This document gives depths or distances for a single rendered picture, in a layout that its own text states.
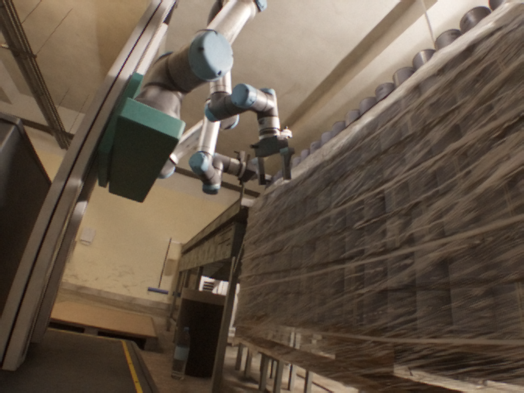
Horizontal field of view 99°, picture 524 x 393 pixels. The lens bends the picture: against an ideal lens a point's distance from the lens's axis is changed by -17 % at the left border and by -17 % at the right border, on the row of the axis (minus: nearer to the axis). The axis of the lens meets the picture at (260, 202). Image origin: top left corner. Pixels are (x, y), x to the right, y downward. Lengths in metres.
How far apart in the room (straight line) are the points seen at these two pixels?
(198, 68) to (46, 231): 0.54
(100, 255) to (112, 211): 1.21
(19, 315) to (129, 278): 6.96
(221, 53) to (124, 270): 7.22
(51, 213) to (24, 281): 0.17
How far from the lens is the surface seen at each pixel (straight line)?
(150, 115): 0.69
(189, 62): 0.72
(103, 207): 8.00
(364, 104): 0.87
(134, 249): 7.73
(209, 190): 1.15
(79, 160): 0.80
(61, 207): 0.77
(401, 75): 0.81
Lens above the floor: 0.57
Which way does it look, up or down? 21 degrees up
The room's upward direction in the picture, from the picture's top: 9 degrees clockwise
